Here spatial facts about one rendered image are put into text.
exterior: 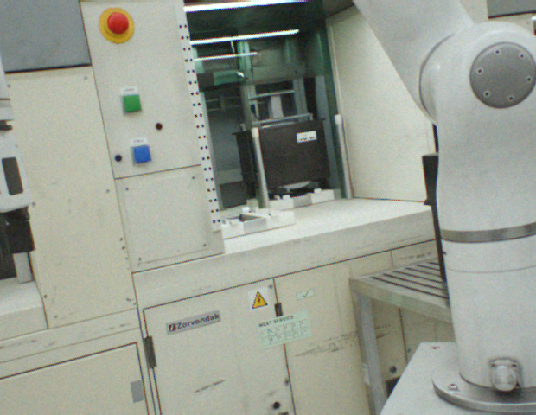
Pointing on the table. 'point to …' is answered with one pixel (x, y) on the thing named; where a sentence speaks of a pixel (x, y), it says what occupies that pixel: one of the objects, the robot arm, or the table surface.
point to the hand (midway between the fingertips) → (6, 252)
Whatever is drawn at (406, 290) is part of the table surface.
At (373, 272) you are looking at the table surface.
